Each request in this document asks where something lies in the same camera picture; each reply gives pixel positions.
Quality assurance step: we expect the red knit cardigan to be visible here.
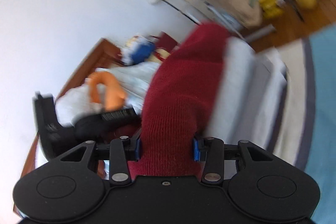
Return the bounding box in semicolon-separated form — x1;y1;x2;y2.
129;22;229;177

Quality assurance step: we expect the light grey folded garment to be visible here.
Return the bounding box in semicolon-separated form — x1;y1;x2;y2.
203;37;255;143

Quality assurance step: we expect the white fluffy blanket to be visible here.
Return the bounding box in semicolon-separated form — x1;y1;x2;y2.
55;84;105;126

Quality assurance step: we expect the orange plush toy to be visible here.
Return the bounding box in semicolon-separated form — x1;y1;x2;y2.
87;71;127;111

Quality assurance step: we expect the light blue quilted pillow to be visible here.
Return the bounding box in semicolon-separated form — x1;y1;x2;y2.
108;61;161;114

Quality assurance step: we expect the white folded garment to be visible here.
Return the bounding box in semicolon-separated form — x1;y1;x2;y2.
252;48;287;149

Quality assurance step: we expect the striped blue bed sheet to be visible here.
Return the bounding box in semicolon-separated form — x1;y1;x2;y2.
265;25;336;224

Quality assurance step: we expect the wooden headboard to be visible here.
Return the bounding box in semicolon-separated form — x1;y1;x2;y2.
21;38;121;177

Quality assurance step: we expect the blue white plush toy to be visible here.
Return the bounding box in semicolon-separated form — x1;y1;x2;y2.
121;35;156;66

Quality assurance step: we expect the dark red gift bag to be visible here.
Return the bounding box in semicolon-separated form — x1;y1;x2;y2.
149;32;179;63

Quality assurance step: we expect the white rolling side table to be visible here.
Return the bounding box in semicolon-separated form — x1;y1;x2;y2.
162;0;276;44

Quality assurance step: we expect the brown paper bag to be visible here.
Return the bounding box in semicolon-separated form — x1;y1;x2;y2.
217;0;263;28

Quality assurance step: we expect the yellow plastic bag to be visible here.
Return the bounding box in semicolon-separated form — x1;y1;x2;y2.
259;0;283;19

